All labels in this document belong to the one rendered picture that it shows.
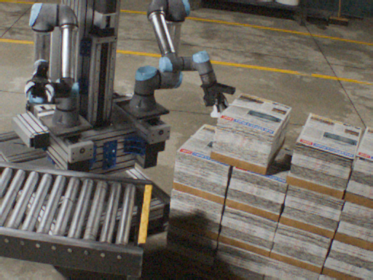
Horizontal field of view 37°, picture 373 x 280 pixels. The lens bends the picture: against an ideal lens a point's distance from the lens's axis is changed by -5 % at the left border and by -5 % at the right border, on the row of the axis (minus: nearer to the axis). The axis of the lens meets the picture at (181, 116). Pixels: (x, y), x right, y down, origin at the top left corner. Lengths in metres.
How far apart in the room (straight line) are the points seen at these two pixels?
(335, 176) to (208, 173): 0.64
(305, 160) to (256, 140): 0.25
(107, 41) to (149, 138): 0.59
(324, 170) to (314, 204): 0.19
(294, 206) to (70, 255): 1.13
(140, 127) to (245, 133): 0.76
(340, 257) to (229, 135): 0.84
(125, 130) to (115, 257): 1.16
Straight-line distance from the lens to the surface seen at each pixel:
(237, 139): 2.77
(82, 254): 2.28
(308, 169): 2.72
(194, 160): 2.88
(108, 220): 2.41
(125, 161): 3.37
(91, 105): 3.22
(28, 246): 2.32
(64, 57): 2.77
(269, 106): 2.97
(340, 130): 2.87
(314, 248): 2.92
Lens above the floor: 2.23
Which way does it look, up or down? 25 degrees down
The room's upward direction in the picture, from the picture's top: 7 degrees clockwise
